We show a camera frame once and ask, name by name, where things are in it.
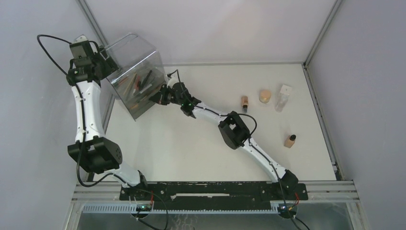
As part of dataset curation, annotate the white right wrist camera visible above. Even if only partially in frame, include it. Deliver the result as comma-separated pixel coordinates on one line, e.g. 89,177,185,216
167,78,178,88

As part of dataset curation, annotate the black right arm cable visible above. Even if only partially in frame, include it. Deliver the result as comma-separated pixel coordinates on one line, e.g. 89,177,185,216
166,69,310,230

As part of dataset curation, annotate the clear acrylic makeup organizer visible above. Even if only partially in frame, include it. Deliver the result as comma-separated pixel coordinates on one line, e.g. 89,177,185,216
106,33,167,120

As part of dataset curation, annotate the wooden handle brush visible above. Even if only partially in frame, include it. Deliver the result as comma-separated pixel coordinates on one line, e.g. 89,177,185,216
124,73,137,96

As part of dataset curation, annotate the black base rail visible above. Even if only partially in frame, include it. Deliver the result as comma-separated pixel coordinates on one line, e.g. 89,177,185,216
119,181,309,211

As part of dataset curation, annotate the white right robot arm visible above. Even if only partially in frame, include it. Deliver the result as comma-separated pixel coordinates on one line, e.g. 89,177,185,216
149,82,299,199

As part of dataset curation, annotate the BB cream tube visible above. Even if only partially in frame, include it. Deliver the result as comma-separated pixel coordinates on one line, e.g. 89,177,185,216
241,96,249,114

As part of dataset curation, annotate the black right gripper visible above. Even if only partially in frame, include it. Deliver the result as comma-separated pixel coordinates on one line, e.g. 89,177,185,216
149,84,184,106

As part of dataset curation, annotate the cream jar gold lid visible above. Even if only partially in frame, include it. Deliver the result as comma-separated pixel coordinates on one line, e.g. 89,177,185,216
259,90,271,104

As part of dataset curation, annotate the clear liquid bottle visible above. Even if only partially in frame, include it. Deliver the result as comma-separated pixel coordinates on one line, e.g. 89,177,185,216
275,84,293,112

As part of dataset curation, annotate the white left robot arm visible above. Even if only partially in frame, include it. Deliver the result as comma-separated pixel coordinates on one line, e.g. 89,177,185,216
67,39,150,200

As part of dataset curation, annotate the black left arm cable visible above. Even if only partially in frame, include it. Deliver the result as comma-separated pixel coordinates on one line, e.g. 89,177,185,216
36,34,170,230

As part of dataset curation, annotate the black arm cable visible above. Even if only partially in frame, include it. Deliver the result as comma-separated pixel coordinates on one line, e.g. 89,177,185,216
166,69,310,230
36,34,170,230

